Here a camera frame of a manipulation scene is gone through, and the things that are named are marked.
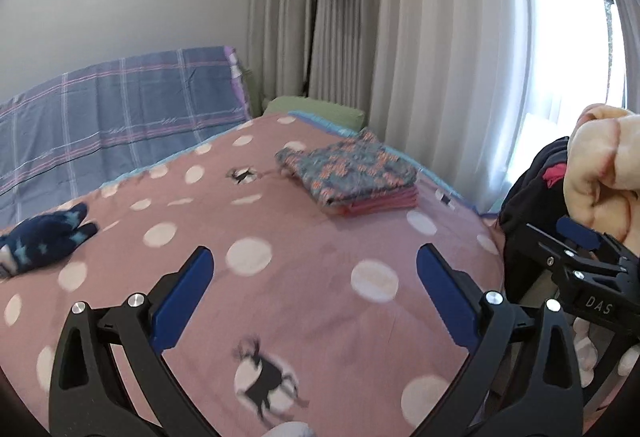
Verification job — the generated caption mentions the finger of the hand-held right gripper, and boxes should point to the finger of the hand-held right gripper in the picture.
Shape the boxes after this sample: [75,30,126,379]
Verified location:
[556,216,640,268]
[522,223,626,279]

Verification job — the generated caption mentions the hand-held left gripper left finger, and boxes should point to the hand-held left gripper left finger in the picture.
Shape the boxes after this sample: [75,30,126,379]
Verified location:
[48,245,221,437]

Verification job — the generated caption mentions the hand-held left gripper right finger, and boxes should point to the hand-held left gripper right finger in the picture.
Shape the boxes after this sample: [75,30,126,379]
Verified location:
[416,244,586,437]

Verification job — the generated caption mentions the teal floral shirt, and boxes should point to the teal floral shirt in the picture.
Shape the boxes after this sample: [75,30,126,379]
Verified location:
[275,127,418,208]

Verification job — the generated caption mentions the pink folded clothes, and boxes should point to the pink folded clothes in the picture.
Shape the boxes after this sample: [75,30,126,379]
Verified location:
[322,184,418,218]

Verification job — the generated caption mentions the person's right hand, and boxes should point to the person's right hand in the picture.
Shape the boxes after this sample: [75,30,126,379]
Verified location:
[563,103,640,245]

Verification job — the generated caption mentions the pink dotted bedspread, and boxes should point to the pink dotted bedspread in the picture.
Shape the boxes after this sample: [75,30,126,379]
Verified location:
[0,112,506,437]

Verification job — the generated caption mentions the navy star plush cloth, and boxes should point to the navy star plush cloth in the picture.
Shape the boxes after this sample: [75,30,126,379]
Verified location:
[0,203,98,275]

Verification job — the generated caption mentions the white fuzzy sleeve cuff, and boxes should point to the white fuzzy sleeve cuff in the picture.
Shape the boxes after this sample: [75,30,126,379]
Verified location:
[260,421,316,437]

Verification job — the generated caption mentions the grey curtain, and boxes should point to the grey curtain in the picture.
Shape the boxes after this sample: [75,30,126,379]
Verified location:
[247,0,626,218]

